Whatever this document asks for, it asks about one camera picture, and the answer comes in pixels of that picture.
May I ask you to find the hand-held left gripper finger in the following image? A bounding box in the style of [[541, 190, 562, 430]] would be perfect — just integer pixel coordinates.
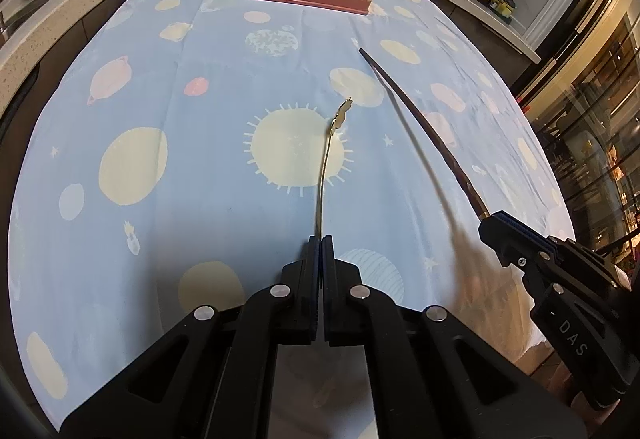
[[60, 236, 324, 439], [323, 236, 587, 439]]

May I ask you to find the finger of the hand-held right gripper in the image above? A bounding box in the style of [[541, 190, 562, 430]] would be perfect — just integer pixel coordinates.
[[478, 214, 557, 273], [494, 211, 577, 254]]

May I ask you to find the dark brown chopstick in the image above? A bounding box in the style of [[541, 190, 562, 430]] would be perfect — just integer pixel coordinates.
[[358, 47, 491, 221]]

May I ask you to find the small gold spoon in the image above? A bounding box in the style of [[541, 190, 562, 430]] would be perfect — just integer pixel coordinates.
[[314, 98, 357, 241]]

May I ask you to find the glass display cabinet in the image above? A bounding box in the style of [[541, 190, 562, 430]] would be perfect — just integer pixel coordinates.
[[515, 0, 640, 270]]

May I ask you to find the blue planet print tablecloth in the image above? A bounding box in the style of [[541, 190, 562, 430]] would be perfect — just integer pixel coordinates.
[[10, 0, 576, 439]]

